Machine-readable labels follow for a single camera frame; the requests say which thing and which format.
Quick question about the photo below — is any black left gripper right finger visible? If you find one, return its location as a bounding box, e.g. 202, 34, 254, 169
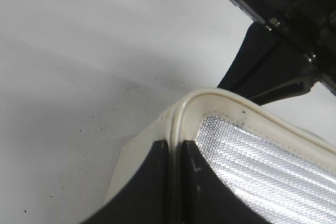
181, 141, 260, 223

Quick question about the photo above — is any cream fabric zipper bag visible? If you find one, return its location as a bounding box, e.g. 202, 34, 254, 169
103, 89, 335, 223

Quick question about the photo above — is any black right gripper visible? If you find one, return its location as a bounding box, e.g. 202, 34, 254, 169
217, 0, 335, 105

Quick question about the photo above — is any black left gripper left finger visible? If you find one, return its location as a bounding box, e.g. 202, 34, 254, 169
84, 140, 169, 224

